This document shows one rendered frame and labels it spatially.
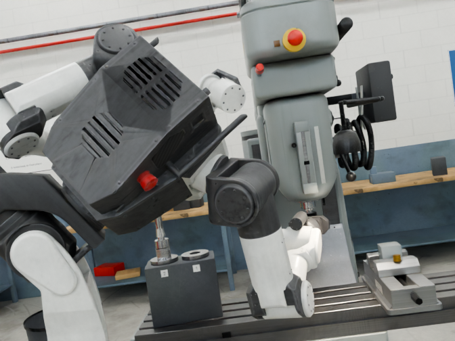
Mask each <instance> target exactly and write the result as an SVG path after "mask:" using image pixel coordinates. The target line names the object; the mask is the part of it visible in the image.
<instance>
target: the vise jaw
mask: <svg viewBox="0 0 455 341"><path fill-rule="evenodd" d="M373 266H374V272H375V273H376V275H377V276H378V277H379V278H380V277H391V276H396V275H407V274H413V273H421V271H420V264H419V262H418V259H417V258H416V257H415V256H413V255H412V256H401V261H399V262H394V261H393V258H386V259H380V260H374V261H373Z"/></svg>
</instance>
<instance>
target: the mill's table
mask: <svg viewBox="0 0 455 341"><path fill-rule="evenodd" d="M423 275H424V276H425V277H426V278H427V279H428V280H429V281H431V282H432V283H434V284H435V289H436V295H437V299H438V300H439V301H440V302H441V303H442V307H443V308H442V309H441V310H435V311H425V312H418V313H408V314H401V315H388V314H387V313H386V312H385V310H384V309H383V307H382V306H381V305H380V304H379V302H378V301H377V299H376V298H375V297H374V294H372V293H371V291H370V290H369V289H368V288H367V286H366V285H365V284H364V282H360V283H350V284H344V285H339V286H328V287H323V288H313V289H312V290H313V297H314V312H313V315H312V316H311V317H300V318H285V319H255V318H254V317H252V314H251V310H250V306H249V303H248V299H247V297H245V298H235V299H229V300H221V305H222V310H223V316H222V317H215V318H210V319H203V320H199V321H191V322H187V323H179V324H175V325H167V326H162V327H153V323H152V315H151V310H149V312H148V313H146V314H145V316H144V318H143V319H142V321H141V323H140V324H139V326H138V327H137V329H136V331H135V333H134V334H133V336H132V337H131V339H130V341H306V340H316V339H322V338H332V337H338V336H348V335H355V334H365V333H371V332H381V331H387V330H393V329H404V328H410V327H420V326H426V325H437V324H442V323H453V322H455V270H454V271H444V272H438V273H428V274H423Z"/></svg>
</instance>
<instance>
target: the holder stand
mask: <svg viewBox="0 0 455 341"><path fill-rule="evenodd" d="M144 272H145V276H146V285H147V289H148V298H149V302H150V310H151V315H152V323H153V327H162V326H167V325H175V324H179V323H187V322H191V321H199V320H203V319H210V318H215V317H222V316H223V310H222V305H221V297H220V292H219V283H218V278H217V270H216V265H215V257H214V252H213V251H208V250H193V251H189V252H185V253H183V254H182V255H181V256H178V255H177V254H172V255H171V258H168V259H164V260H157V258H156V257H154V258H152V259H151V260H149V261H148V263H147V265H146V268H145V269H144Z"/></svg>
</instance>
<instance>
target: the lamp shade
mask: <svg viewBox="0 0 455 341"><path fill-rule="evenodd" d="M332 147H333V153H334V155H337V154H348V153H354V152H360V151H361V150H362V149H361V143H360V139H359V137H358V135H357V133H356V132H354V131H352V130H348V129H344V130H341V131H339V132H338V133H337V134H336V135H334V139H333V142H332Z"/></svg>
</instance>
